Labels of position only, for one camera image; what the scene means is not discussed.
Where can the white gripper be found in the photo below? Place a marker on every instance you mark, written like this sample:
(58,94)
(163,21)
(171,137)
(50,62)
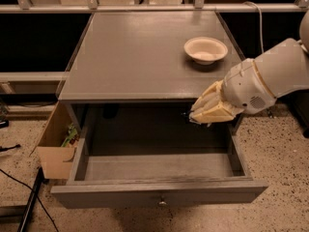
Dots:
(245,86)

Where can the dark blue rxbar wrapper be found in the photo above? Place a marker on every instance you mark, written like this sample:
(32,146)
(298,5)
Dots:
(188,119)

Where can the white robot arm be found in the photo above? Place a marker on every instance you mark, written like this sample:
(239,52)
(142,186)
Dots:
(285,67)

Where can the metal drawer knob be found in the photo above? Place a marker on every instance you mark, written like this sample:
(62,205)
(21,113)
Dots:
(162,201)

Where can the grey open top drawer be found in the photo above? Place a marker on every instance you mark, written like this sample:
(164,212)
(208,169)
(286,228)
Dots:
(129,156)

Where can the white paper bowl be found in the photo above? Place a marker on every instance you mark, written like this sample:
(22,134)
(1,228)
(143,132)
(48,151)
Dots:
(205,50)

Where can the grey wooden cabinet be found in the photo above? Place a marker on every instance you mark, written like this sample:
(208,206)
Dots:
(139,57)

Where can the green item in box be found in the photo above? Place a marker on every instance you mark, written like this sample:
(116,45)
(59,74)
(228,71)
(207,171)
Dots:
(70,137)

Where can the brown cardboard box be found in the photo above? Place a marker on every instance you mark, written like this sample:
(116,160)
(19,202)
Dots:
(55,158)

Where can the black metal floor bar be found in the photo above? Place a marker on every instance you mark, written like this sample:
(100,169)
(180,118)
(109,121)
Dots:
(33,197)

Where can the metal railing frame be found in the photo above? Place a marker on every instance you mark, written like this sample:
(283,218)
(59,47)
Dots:
(22,82)

